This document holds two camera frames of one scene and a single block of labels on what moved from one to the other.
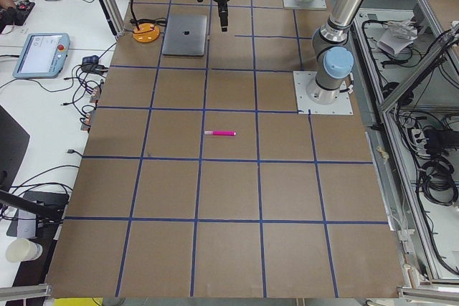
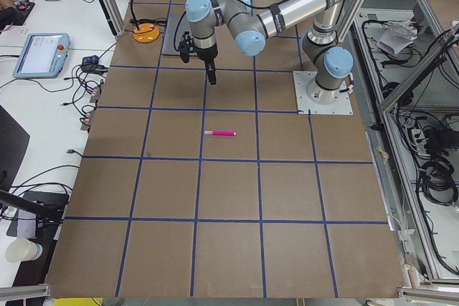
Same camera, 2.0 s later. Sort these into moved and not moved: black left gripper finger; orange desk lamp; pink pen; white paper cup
Moved: black left gripper finger
Not moved: white paper cup; orange desk lamp; pink pen
